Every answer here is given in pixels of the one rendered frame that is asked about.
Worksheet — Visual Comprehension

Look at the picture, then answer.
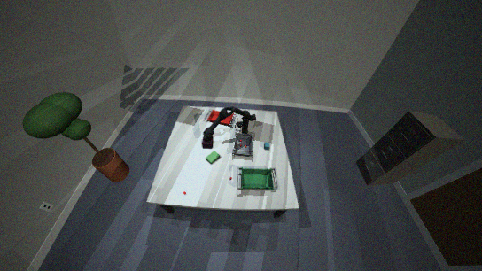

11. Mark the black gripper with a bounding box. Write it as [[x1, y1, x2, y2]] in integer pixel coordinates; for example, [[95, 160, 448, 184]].
[[242, 122, 248, 134]]

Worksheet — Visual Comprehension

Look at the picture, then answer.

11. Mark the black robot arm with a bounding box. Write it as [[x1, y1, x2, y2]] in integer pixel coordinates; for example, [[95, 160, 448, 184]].
[[203, 106, 256, 143]]

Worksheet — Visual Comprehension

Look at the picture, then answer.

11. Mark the small green block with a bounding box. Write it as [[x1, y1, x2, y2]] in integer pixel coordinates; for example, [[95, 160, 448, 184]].
[[206, 151, 220, 164]]

